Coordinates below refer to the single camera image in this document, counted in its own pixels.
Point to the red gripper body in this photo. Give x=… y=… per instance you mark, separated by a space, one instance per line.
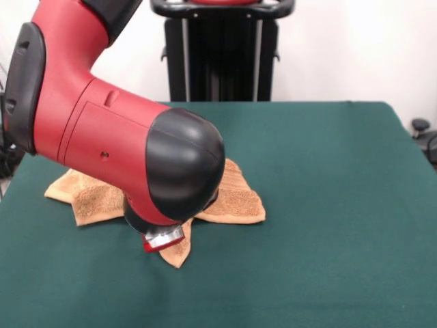
x=160 y=245

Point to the orange terry towel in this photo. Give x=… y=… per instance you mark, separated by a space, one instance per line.
x=239 y=201

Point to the red robot base disc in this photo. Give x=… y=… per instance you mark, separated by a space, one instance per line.
x=222 y=1

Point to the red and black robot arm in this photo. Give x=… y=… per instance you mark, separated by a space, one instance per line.
x=119 y=119

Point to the dark green table cloth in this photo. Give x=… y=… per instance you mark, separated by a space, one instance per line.
x=307 y=222

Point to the black office chair base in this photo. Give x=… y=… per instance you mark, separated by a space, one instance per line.
x=420 y=124

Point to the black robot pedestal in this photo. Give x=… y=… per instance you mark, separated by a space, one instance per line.
x=222 y=51

